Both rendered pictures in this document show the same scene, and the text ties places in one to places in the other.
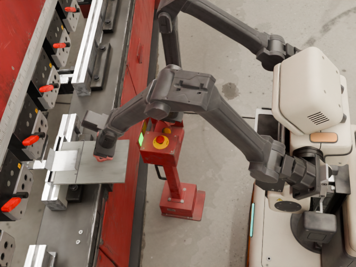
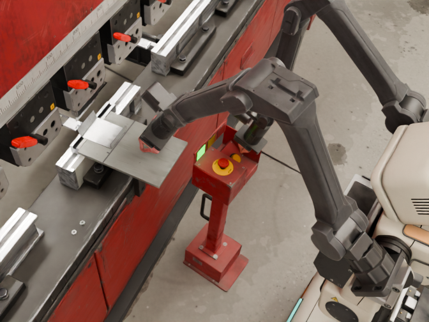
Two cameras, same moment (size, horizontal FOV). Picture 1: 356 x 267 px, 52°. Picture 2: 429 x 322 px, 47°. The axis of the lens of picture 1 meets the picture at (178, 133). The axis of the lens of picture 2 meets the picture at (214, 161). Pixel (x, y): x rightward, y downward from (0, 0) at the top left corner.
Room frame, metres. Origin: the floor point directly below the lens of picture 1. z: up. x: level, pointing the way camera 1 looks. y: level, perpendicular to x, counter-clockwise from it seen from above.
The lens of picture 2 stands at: (-0.11, -0.02, 2.13)
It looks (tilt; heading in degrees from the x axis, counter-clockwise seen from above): 52 degrees down; 8
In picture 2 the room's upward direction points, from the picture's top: 8 degrees clockwise
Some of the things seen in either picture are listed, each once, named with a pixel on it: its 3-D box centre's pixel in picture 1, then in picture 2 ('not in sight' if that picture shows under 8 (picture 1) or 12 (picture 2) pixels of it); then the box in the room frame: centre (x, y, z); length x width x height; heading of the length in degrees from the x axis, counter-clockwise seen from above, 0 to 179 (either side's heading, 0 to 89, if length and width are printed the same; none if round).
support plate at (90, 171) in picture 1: (92, 161); (133, 147); (0.74, 0.33, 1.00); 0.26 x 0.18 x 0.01; 79
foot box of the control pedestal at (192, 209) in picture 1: (183, 199); (217, 255); (0.94, 0.05, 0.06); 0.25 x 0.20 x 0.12; 69
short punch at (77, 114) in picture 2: (39, 143); (84, 98); (0.76, 0.48, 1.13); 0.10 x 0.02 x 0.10; 169
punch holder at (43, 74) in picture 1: (36, 80); (114, 25); (0.94, 0.44, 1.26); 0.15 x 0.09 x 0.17; 169
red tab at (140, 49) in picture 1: (140, 50); (248, 55); (1.74, 0.13, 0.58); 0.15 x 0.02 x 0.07; 169
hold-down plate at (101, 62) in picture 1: (100, 65); (194, 47); (1.35, 0.31, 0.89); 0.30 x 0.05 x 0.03; 169
